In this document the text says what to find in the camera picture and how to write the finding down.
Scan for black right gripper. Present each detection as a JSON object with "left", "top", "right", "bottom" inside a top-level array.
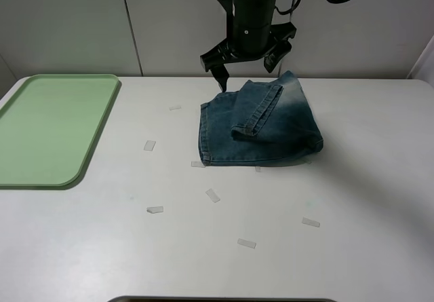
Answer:
[{"left": 200, "top": 22, "right": 296, "bottom": 92}]

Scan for children's blue denim shorts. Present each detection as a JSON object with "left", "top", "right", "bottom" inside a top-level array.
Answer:
[{"left": 198, "top": 71, "right": 323, "bottom": 166}]

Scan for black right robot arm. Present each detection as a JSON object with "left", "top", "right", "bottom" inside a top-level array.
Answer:
[{"left": 200, "top": 0, "right": 301, "bottom": 92}]

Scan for light green plastic tray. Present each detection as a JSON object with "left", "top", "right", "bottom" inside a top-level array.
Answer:
[{"left": 1, "top": 75, "right": 121, "bottom": 189}]

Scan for clear tape piece mid left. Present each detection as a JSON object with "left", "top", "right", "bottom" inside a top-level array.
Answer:
[{"left": 191, "top": 161, "right": 205, "bottom": 168}]

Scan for clear tape piece front left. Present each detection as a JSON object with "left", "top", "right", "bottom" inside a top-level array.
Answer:
[{"left": 146, "top": 206, "right": 164, "bottom": 214}]

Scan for clear tape piece front right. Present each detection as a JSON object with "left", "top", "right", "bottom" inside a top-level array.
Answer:
[{"left": 302, "top": 217, "right": 321, "bottom": 227}]

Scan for clear tape piece front centre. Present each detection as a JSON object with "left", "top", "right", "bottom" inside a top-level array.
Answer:
[{"left": 237, "top": 238, "right": 256, "bottom": 249}]

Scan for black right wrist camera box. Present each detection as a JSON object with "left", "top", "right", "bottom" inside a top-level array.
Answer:
[{"left": 217, "top": 0, "right": 233, "bottom": 24}]

